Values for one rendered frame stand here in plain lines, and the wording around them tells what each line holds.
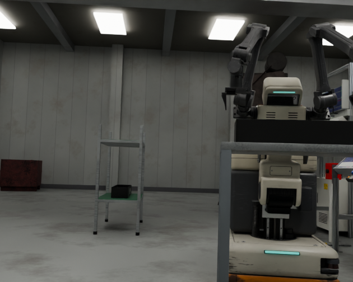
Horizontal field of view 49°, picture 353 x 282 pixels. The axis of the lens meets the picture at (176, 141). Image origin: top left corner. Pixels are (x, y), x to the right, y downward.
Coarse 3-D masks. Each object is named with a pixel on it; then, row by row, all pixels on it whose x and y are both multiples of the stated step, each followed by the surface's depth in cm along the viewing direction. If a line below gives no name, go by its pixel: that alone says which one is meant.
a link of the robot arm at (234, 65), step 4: (232, 52) 176; (232, 56) 176; (248, 56) 174; (232, 60) 167; (236, 60) 167; (240, 60) 169; (248, 60) 174; (228, 64) 168; (232, 64) 167; (236, 64) 167; (240, 64) 172; (244, 64) 176; (228, 68) 168; (232, 68) 167; (236, 68) 167; (240, 68) 168; (232, 72) 167; (236, 72) 167; (240, 72) 171
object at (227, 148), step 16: (224, 144) 150; (240, 144) 149; (256, 144) 149; (272, 144) 148; (288, 144) 148; (304, 144) 147; (320, 144) 146; (336, 144) 146; (224, 160) 150; (224, 176) 149; (224, 192) 149; (224, 208) 148; (224, 224) 148; (224, 240) 147; (224, 256) 147; (224, 272) 147
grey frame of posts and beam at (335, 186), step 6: (336, 180) 342; (336, 186) 342; (336, 192) 341; (336, 198) 341; (336, 204) 341; (336, 210) 340; (336, 216) 340; (336, 222) 340; (336, 228) 339; (336, 234) 339; (336, 240) 339; (336, 246) 338
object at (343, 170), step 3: (333, 168) 339; (336, 168) 334; (339, 168) 329; (342, 168) 323; (345, 168) 318; (348, 168) 313; (351, 168) 308; (336, 171) 339; (339, 171) 334; (342, 171) 327; (345, 171) 322; (348, 171) 318; (351, 171) 312; (342, 174) 332; (345, 174) 327; (348, 174) 322; (351, 174) 316
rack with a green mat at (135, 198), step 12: (108, 144) 435; (120, 144) 427; (132, 144) 419; (144, 144) 447; (108, 156) 474; (144, 156) 476; (96, 168) 386; (108, 168) 473; (96, 180) 386; (108, 180) 472; (96, 192) 385; (108, 192) 471; (96, 204) 384; (108, 204) 472; (96, 216) 383; (96, 228) 383
